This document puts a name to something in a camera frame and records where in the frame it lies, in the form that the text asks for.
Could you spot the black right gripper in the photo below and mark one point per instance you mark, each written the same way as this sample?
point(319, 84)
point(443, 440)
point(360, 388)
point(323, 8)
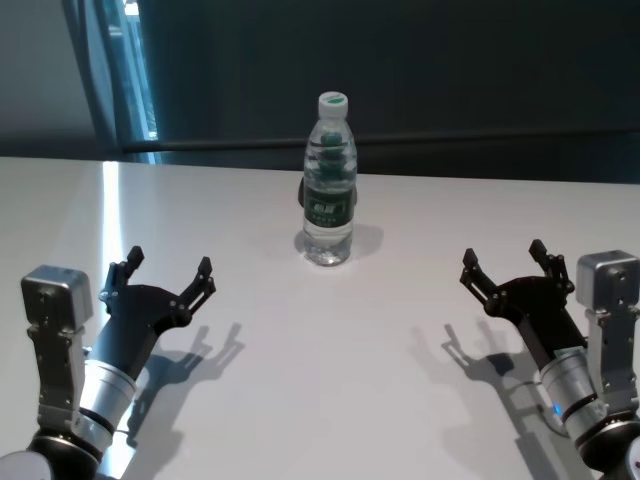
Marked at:
point(540, 315)

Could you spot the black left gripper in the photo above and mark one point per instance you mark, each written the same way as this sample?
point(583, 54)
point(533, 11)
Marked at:
point(140, 320)

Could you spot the clear water bottle green label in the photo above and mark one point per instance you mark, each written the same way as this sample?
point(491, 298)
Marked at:
point(327, 200)

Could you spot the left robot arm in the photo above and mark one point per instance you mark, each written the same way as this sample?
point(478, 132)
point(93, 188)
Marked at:
point(107, 387)

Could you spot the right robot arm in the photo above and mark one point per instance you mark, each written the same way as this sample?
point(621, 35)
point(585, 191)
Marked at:
point(575, 395)

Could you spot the green YES button black base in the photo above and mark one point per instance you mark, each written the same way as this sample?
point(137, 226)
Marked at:
point(301, 192)

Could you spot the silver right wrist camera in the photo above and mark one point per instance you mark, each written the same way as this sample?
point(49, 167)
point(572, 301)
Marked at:
point(610, 300)

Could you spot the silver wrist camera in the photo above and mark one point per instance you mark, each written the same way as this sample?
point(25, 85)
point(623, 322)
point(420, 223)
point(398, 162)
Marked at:
point(55, 300)
point(610, 300)

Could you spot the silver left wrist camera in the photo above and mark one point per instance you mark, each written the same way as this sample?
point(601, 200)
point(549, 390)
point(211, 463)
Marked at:
point(55, 300)

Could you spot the grey horizontal rail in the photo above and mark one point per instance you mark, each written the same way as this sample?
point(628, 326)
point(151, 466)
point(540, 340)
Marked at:
point(225, 144)

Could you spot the grey slanted frame post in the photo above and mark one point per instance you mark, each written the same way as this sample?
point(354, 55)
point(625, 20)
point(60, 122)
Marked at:
point(95, 90)

